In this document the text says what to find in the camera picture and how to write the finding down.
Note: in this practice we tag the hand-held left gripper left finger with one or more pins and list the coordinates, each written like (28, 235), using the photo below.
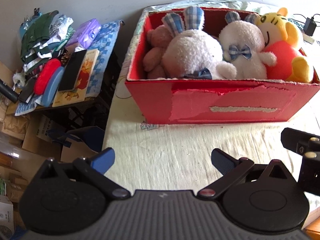
(103, 158)

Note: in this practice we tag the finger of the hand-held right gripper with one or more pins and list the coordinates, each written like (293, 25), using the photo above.
(292, 138)

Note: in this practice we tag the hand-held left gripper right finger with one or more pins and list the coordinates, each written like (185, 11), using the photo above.
(223, 161)

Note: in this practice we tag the red cardboard box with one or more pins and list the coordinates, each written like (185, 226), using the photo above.
(225, 100)

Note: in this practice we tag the yellow tiger plush toy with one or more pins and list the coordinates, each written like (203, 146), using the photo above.
(280, 52)

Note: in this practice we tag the small white bunny plush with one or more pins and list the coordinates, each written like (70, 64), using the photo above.
(245, 35)

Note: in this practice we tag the large white bunny plush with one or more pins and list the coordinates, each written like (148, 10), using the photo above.
(192, 50)

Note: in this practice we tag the pink teddy bear plush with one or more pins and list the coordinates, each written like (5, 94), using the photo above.
(155, 55)

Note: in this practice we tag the cardboard box with blue flaps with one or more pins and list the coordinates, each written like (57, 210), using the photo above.
(80, 140)

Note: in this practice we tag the printed cardboard box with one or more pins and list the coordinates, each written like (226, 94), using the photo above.
(40, 135)

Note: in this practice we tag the dark wooden side table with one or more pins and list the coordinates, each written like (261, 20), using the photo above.
(110, 75)

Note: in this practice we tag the blue glasses case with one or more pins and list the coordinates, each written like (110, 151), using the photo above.
(52, 87)

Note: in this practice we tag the book with orange picture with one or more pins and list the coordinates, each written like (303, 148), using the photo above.
(87, 70)

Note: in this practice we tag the black rectangular box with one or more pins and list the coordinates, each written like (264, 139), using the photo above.
(72, 70)

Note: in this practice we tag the white power strip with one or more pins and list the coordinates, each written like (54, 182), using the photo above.
(308, 39)

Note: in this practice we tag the red glasses case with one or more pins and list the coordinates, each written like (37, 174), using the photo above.
(47, 75)

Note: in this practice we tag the black flat device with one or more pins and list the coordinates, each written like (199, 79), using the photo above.
(26, 91)

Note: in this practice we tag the black power adapter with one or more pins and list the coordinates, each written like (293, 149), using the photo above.
(310, 26)

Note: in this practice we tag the white printed carton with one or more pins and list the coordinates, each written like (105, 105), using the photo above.
(5, 217)

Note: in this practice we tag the blue patterned cloth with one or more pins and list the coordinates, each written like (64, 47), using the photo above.
(105, 37)

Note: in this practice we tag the green white striped garment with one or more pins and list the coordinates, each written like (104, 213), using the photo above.
(32, 60)

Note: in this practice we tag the purple tissue pack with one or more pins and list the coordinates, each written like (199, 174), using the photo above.
(85, 32)

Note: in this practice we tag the teal striped cloth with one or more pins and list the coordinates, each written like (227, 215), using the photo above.
(67, 33)

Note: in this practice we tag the brown cardboard box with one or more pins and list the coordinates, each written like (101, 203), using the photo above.
(5, 72)

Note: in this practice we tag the pale blue folded clothes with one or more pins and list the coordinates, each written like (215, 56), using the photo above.
(61, 25)

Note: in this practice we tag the dark green folded garment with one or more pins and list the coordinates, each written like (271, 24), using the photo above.
(37, 30)

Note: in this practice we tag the pale green bed sheet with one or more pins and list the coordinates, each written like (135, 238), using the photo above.
(225, 3)

